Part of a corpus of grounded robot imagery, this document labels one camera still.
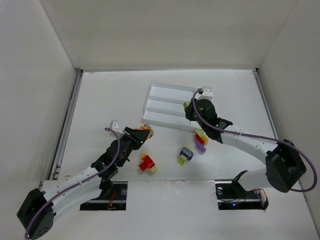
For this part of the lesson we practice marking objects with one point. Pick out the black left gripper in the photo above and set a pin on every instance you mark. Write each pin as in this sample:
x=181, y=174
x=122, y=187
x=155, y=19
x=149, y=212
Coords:
x=133, y=136

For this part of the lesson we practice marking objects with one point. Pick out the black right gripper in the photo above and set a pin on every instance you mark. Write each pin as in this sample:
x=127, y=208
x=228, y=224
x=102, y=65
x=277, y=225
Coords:
x=190, y=112

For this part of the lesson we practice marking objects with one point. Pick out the yellow small lego brick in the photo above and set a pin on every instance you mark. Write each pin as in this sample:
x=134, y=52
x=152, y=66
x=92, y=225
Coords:
x=143, y=155

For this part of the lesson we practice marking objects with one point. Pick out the purple butterfly lego brick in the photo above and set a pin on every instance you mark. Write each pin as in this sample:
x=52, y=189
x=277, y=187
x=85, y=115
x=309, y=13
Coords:
x=151, y=132

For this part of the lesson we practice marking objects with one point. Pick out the light green lego brick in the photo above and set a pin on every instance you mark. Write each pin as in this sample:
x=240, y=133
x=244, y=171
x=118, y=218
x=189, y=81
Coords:
x=187, y=105
x=182, y=160

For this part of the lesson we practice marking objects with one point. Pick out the red large lego brick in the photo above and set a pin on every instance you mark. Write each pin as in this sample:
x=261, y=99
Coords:
x=147, y=162

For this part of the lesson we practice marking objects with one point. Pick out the light green lego plate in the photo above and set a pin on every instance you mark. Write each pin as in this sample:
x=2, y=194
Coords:
x=153, y=168

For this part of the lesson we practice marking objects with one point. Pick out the yellow butterfly lego brick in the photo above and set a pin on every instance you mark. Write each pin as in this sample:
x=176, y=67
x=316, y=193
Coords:
x=143, y=127

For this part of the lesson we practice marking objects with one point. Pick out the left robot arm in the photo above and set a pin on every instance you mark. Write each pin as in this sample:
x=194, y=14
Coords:
x=41, y=208

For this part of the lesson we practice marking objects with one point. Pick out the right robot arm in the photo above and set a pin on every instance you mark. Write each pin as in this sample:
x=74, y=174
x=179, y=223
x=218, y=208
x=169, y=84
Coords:
x=284, y=166

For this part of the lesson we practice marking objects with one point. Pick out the yellow curved lego brick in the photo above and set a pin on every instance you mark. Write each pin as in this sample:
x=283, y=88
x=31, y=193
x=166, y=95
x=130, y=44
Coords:
x=205, y=139

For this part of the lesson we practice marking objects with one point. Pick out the red curved lego brick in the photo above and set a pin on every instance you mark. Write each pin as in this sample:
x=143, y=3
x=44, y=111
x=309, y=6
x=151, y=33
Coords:
x=200, y=139

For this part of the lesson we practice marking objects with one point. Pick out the purple curved lego brick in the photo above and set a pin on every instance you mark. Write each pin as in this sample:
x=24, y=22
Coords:
x=201, y=147

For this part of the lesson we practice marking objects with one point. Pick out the white sorting tray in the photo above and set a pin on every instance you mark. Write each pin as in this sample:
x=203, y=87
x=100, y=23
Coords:
x=165, y=106

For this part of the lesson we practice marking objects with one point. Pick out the light green small lego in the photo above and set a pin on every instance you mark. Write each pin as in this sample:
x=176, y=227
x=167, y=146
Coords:
x=188, y=147

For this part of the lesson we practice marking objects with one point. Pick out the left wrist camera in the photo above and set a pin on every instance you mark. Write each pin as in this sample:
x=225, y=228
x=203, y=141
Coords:
x=114, y=125

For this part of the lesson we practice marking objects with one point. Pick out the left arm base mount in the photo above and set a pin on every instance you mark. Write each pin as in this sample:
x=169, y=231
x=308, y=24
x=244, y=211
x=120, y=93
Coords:
x=112, y=197

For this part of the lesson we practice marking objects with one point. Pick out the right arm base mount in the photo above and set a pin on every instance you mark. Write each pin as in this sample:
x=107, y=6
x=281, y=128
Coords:
x=232, y=196

